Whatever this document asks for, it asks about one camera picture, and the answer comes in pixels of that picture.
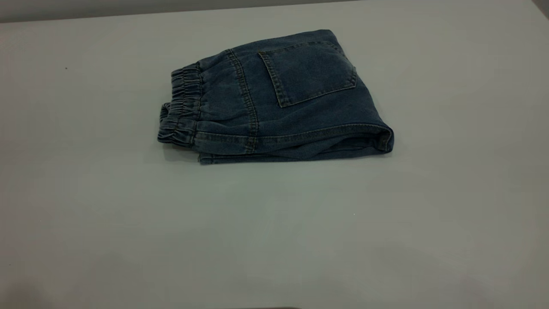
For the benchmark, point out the blue denim pants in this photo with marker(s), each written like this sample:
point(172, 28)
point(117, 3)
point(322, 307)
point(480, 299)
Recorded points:
point(279, 94)

